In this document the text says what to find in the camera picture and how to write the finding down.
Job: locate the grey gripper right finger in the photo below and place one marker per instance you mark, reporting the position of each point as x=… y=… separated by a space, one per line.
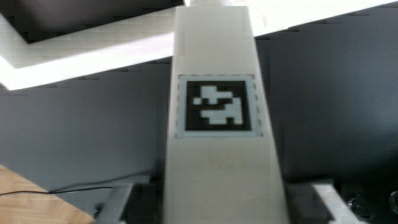
x=314 y=204

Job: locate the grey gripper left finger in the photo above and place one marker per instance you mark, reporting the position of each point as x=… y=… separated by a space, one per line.
x=129 y=207

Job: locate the wooden board corner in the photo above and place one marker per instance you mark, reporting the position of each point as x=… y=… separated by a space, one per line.
x=26 y=206

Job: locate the white front fence bar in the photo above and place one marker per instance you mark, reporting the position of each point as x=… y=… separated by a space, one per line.
x=135 y=40

